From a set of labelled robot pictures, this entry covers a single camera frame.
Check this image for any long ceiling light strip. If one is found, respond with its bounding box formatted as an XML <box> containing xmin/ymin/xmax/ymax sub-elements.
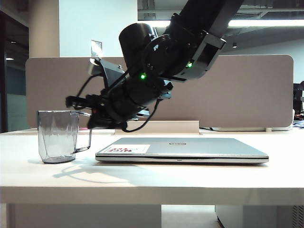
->
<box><xmin>137</xmin><ymin>19</ymin><xmax>304</xmax><ymax>28</ymax></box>

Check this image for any transparent grey water cup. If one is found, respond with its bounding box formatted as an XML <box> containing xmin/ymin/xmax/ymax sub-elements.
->
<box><xmin>38</xmin><ymin>110</ymin><xmax>92</xmax><ymax>164</ymax></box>

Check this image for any white desk support panel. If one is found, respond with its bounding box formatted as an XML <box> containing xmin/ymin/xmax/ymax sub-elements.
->
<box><xmin>9</xmin><ymin>205</ymin><xmax>162</xmax><ymax>228</ymax></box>

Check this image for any dark glass door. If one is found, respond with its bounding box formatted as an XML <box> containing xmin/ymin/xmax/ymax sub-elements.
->
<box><xmin>0</xmin><ymin>11</ymin><xmax>29</xmax><ymax>133</ymax></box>

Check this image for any thick black looped cable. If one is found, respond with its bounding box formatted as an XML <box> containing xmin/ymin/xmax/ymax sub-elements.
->
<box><xmin>121</xmin><ymin>98</ymin><xmax>160</xmax><ymax>133</ymax></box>

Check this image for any silver Dell laptop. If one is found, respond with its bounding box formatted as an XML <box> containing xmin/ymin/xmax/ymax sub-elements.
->
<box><xmin>95</xmin><ymin>137</ymin><xmax>269</xmax><ymax>164</ymax></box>

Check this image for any beige fabric desk divider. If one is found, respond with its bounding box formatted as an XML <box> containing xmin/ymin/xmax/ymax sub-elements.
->
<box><xmin>25</xmin><ymin>54</ymin><xmax>295</xmax><ymax>129</ymax></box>

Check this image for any dark background office chair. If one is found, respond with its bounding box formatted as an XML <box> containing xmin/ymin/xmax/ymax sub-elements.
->
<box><xmin>293</xmin><ymin>80</ymin><xmax>304</xmax><ymax>115</ymax></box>

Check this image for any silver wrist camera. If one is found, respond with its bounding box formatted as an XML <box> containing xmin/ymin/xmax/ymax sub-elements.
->
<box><xmin>87</xmin><ymin>58</ymin><xmax>104</xmax><ymax>76</ymax></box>

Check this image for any framed wall notice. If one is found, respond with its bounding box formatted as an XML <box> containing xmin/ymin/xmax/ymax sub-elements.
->
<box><xmin>90</xmin><ymin>39</ymin><xmax>104</xmax><ymax>58</ymax></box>

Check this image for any white red laptop sticker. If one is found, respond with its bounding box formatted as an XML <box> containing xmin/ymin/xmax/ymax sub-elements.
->
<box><xmin>106</xmin><ymin>144</ymin><xmax>151</xmax><ymax>154</ymax></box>

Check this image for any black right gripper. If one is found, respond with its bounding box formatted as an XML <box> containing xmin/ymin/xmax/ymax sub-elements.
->
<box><xmin>65</xmin><ymin>79</ymin><xmax>155</xmax><ymax>130</ymax></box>

